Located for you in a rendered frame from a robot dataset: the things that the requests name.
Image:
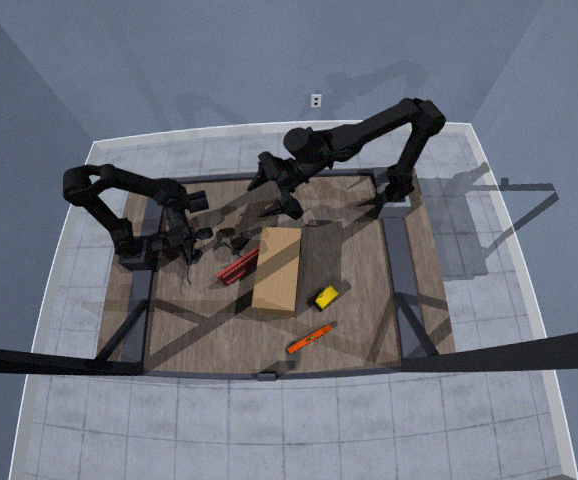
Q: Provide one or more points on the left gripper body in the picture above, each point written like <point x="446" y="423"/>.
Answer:
<point x="201" y="234"/>

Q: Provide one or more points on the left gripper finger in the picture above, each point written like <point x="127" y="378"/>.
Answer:
<point x="182" y="252"/>
<point x="189" y="254"/>

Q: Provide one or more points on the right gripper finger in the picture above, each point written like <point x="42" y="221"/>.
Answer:
<point x="272" y="210"/>
<point x="259" y="179"/>

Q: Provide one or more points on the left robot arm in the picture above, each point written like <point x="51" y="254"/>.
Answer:
<point x="80" y="192"/>

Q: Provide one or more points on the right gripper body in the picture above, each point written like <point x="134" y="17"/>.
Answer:
<point x="290" y="205"/>

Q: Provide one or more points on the orange spirit level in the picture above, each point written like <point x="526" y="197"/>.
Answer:
<point x="310" y="338"/>

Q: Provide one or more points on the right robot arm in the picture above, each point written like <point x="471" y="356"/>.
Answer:
<point x="305" y="147"/>

